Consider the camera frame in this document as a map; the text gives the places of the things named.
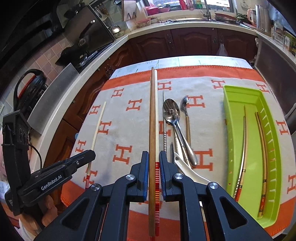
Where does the steel kettle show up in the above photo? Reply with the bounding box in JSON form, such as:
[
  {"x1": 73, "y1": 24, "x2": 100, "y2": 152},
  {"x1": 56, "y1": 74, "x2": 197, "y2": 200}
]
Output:
[{"x1": 110, "y1": 25, "x2": 121, "y2": 35}]

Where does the brown wooden chopstick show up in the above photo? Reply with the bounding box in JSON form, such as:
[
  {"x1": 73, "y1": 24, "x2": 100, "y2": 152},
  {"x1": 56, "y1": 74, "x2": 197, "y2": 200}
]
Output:
[{"x1": 149, "y1": 67, "x2": 156, "y2": 238}]

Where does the cream chopstick far left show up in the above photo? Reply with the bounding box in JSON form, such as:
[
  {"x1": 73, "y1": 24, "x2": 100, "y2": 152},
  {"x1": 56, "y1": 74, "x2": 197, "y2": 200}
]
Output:
[{"x1": 85, "y1": 101, "x2": 107, "y2": 190}]

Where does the orange white H blanket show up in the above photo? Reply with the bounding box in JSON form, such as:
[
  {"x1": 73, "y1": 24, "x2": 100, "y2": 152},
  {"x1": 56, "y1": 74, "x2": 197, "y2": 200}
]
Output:
[{"x1": 61, "y1": 66, "x2": 295, "y2": 236}]

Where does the spoon with gold handle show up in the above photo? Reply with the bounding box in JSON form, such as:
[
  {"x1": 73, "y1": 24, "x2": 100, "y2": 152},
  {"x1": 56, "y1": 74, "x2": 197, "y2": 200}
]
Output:
[{"x1": 180, "y1": 96, "x2": 191, "y2": 145}]

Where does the cream chopstick red end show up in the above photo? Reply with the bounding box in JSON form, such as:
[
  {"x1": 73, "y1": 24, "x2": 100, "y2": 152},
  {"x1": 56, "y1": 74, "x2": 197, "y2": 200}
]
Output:
[{"x1": 154, "y1": 69, "x2": 160, "y2": 237}]

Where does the green plastic utensil tray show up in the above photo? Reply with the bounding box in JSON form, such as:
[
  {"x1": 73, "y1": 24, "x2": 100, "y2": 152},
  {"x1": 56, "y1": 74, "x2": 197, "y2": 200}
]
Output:
[{"x1": 223, "y1": 85, "x2": 281, "y2": 228}]

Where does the silver fork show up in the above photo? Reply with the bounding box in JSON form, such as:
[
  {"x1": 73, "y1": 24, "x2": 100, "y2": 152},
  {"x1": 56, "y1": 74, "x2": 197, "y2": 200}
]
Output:
[{"x1": 164, "y1": 108, "x2": 190, "y2": 167}]

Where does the metal chopstick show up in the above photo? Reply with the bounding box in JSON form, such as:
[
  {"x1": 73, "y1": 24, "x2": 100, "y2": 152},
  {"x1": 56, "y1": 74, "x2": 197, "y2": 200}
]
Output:
[{"x1": 233, "y1": 106, "x2": 248, "y2": 202}]

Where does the cream chopstick red striped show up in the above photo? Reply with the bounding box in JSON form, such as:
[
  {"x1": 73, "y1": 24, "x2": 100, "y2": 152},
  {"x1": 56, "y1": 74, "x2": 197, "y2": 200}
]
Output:
[{"x1": 255, "y1": 112, "x2": 267, "y2": 218}]

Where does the black cable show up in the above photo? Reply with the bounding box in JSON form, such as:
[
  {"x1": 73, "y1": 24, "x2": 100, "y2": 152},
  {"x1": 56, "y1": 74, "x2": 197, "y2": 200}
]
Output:
[{"x1": 28, "y1": 143, "x2": 43, "y2": 170}]

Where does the black stove cooktop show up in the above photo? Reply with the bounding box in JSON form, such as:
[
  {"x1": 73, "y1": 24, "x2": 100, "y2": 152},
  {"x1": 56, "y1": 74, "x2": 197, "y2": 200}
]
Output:
[{"x1": 55, "y1": 6, "x2": 115, "y2": 73}]

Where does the left hand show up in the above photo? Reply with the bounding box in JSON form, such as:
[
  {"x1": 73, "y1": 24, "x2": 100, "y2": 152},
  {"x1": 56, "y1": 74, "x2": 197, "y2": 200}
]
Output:
[{"x1": 19, "y1": 194, "x2": 58, "y2": 232}]

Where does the large silver spoon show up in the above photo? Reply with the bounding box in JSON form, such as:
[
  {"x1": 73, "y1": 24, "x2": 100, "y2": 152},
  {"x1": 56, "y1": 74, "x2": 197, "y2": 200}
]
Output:
[{"x1": 163, "y1": 98, "x2": 198, "y2": 166}]

